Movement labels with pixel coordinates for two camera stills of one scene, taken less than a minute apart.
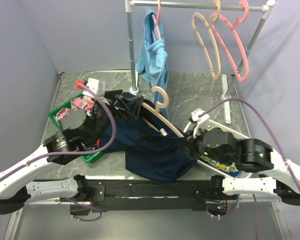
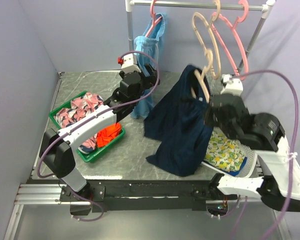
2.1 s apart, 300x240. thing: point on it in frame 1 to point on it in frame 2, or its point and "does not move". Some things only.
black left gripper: (118, 100) to (150, 75)
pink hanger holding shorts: (156, 22) to (153, 15)
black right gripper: (190, 146) to (215, 110)
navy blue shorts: (154, 150) to (181, 124)
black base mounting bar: (151, 195) does not move
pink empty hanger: (216, 15) does not move
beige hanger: (157, 113) to (201, 76)
